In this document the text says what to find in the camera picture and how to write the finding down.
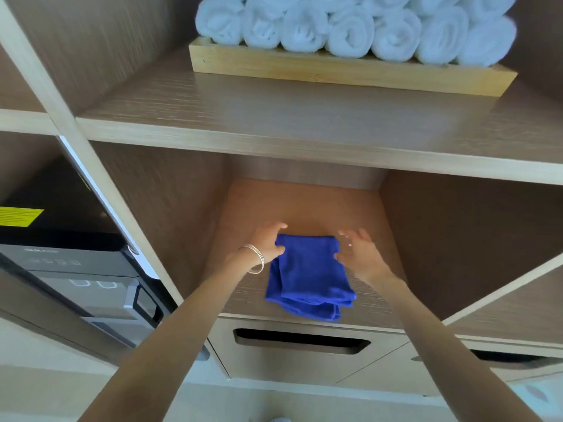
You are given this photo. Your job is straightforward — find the person's right hand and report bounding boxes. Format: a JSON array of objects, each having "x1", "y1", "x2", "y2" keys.
[{"x1": 333, "y1": 228, "x2": 398, "y2": 287}]

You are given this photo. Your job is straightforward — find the person's left hand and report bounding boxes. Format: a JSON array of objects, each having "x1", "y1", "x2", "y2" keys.
[{"x1": 241, "y1": 222, "x2": 289, "y2": 265}]

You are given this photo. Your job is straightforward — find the blue towel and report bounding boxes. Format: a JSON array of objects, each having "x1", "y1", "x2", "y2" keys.
[{"x1": 265, "y1": 234, "x2": 358, "y2": 323}]

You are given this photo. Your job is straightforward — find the person's right forearm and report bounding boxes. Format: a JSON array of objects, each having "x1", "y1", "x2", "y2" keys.
[{"x1": 374, "y1": 277, "x2": 530, "y2": 422}]

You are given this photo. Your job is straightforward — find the person's left forearm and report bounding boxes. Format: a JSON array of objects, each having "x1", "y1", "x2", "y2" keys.
[{"x1": 78, "y1": 249, "x2": 264, "y2": 422}]

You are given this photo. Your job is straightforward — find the wooden shelf unit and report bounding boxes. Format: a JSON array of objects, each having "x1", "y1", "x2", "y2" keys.
[{"x1": 0, "y1": 0, "x2": 563, "y2": 409}]

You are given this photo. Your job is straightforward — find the light wooden tray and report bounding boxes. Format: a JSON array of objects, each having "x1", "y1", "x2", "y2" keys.
[{"x1": 189, "y1": 36, "x2": 518, "y2": 98}]

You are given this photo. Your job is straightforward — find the black countertop appliance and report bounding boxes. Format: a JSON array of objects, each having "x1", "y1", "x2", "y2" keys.
[{"x1": 0, "y1": 154, "x2": 177, "y2": 353}]

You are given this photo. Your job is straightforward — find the stack of rolled white towels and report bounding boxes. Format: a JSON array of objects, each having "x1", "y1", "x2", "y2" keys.
[{"x1": 195, "y1": 0, "x2": 519, "y2": 68}]

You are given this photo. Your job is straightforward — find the silver bangle bracelets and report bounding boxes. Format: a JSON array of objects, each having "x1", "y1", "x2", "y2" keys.
[{"x1": 236, "y1": 244, "x2": 266, "y2": 275}]

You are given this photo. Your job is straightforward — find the wooden drawer with slot handle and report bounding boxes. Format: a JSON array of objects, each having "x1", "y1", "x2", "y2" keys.
[
  {"x1": 207, "y1": 316, "x2": 411, "y2": 388},
  {"x1": 338, "y1": 337, "x2": 563, "y2": 397}
]

